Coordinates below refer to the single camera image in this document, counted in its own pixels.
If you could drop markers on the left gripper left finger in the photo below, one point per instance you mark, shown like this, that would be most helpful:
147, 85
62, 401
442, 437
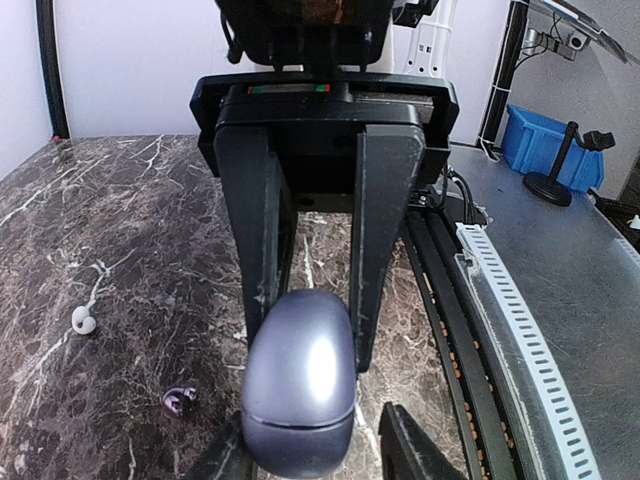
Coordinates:
228, 456

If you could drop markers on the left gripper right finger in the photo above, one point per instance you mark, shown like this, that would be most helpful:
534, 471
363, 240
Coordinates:
407, 452

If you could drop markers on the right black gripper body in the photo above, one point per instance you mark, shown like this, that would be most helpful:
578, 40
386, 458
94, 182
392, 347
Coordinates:
310, 127

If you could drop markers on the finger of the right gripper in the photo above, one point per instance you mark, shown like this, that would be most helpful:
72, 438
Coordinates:
262, 216
387, 162

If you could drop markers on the purple earbud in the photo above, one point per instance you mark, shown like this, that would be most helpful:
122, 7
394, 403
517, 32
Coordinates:
180, 400

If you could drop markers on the purple blue charging case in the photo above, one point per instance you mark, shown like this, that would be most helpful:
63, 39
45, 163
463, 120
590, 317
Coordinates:
300, 387

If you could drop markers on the blue plastic storage bin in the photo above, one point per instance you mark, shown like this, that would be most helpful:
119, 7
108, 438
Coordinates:
532, 141

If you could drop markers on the black desk microphone stand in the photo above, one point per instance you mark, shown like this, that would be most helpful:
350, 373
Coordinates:
555, 165

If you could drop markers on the white clip-on earbud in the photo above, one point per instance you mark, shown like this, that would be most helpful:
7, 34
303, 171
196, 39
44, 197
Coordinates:
82, 322

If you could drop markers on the black front table rail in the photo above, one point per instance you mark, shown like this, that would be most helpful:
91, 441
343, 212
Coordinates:
493, 440

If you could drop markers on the white slotted cable duct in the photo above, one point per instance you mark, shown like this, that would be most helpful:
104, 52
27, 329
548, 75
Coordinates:
550, 429

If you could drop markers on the right black frame post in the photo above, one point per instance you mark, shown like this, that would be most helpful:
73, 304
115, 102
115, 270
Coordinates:
45, 19

